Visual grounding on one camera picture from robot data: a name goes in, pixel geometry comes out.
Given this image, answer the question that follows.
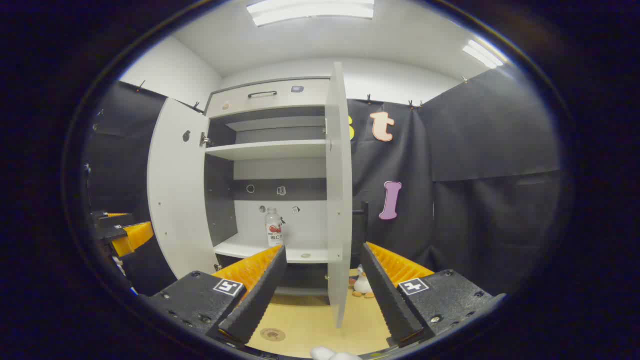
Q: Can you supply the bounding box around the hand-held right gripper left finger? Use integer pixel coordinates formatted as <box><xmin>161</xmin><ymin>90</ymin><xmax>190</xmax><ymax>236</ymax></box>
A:
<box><xmin>150</xmin><ymin>244</ymin><xmax>289</xmax><ymax>348</ymax></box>

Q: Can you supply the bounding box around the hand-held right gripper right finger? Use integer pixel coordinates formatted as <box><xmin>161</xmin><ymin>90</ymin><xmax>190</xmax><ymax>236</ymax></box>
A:
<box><xmin>360</xmin><ymin>242</ymin><xmax>506</xmax><ymax>348</ymax></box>

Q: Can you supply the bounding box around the white cabinet door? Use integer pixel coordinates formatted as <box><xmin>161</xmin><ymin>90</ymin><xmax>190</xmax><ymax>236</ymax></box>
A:
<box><xmin>147</xmin><ymin>97</ymin><xmax>221</xmax><ymax>280</ymax></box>
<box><xmin>325</xmin><ymin>62</ymin><xmax>369</xmax><ymax>329</ymax></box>

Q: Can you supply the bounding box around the clear bottle with red label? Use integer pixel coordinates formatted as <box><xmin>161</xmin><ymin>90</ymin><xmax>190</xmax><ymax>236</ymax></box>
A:
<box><xmin>265</xmin><ymin>207</ymin><xmax>284</xmax><ymax>247</ymax></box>

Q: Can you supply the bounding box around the white and grey cabinet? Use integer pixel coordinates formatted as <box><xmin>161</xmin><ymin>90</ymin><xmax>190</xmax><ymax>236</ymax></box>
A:
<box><xmin>202</xmin><ymin>76</ymin><xmax>333</xmax><ymax>296</ymax></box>

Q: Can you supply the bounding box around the penguin plush toy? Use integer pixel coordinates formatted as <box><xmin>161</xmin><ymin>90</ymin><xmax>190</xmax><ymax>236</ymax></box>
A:
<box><xmin>348</xmin><ymin>264</ymin><xmax>376</xmax><ymax>300</ymax></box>

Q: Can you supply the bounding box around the black backdrop cloth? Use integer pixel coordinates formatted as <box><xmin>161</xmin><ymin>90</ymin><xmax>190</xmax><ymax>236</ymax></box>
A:
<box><xmin>82</xmin><ymin>65</ymin><xmax>563</xmax><ymax>296</ymax></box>

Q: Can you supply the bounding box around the small ceiling light panel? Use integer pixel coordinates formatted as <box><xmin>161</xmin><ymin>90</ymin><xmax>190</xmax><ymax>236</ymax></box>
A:
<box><xmin>462</xmin><ymin>39</ymin><xmax>507</xmax><ymax>70</ymax></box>

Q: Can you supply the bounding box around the long ceiling light panel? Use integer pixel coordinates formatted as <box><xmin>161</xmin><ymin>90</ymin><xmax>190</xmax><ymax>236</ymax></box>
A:
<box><xmin>246</xmin><ymin>0</ymin><xmax>376</xmax><ymax>27</ymax></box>

